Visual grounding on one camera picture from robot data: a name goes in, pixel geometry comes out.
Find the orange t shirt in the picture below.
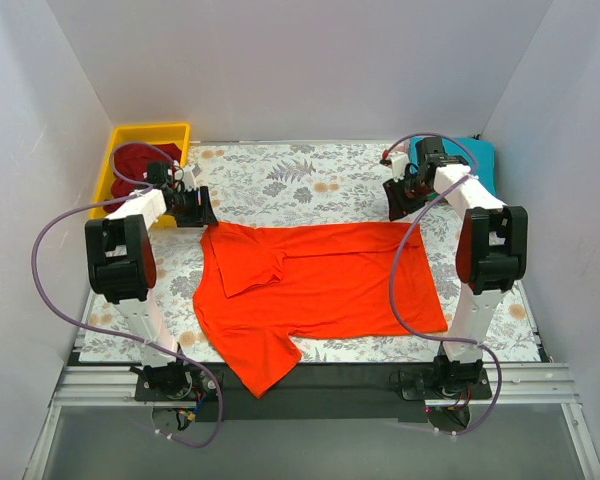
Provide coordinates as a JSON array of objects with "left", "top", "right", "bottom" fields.
[{"left": 193, "top": 222, "right": 447, "bottom": 397}]

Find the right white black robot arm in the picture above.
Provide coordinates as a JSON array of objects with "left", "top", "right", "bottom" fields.
[{"left": 380, "top": 133, "right": 528, "bottom": 400}]

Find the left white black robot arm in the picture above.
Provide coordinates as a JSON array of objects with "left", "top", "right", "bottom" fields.
[{"left": 85, "top": 162, "right": 222, "bottom": 400}]

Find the floral patterned table mat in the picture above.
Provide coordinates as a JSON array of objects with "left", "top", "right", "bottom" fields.
[{"left": 76, "top": 143, "right": 541, "bottom": 364}]

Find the dark red t shirt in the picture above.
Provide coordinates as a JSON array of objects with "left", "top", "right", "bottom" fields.
[{"left": 103, "top": 143, "right": 182, "bottom": 214}]

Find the yellow plastic bin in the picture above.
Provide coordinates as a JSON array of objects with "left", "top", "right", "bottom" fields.
[{"left": 92, "top": 122, "right": 191, "bottom": 203}]

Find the folded teal t shirt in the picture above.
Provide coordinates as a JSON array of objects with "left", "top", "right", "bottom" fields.
[{"left": 405, "top": 136, "right": 497, "bottom": 199}]

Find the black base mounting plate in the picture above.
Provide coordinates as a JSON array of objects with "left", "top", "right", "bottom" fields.
[{"left": 130, "top": 360, "right": 493, "bottom": 422}]

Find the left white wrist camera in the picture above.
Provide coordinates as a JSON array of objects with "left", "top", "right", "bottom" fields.
[{"left": 174, "top": 163, "right": 201, "bottom": 191}]

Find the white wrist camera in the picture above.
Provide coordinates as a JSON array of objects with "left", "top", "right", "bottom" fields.
[
  {"left": 174, "top": 163, "right": 201, "bottom": 191},
  {"left": 380, "top": 150, "right": 410, "bottom": 182}
]

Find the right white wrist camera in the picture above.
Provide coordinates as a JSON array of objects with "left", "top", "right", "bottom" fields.
[{"left": 380, "top": 150, "right": 410, "bottom": 182}]

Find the aluminium frame rail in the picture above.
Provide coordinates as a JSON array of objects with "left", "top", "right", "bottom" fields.
[{"left": 26, "top": 362, "right": 600, "bottom": 479}]

